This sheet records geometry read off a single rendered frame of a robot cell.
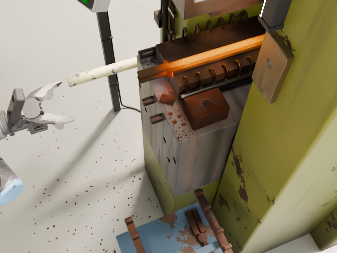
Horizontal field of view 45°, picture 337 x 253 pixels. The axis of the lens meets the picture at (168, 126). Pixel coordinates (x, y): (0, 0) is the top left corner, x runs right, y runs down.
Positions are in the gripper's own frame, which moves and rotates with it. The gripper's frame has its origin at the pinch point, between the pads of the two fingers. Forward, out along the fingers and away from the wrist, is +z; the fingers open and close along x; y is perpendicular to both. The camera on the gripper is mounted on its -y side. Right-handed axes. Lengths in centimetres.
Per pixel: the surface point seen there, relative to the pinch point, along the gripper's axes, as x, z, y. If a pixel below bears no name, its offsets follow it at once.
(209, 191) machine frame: 22, 44, 62
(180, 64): 0.3, 36.3, -0.9
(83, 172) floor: -25, -5, 100
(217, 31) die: -10, 55, 2
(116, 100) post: -56, 25, 88
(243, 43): 0, 59, -1
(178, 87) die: 7.0, 32.9, 1.6
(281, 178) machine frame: 46, 47, 1
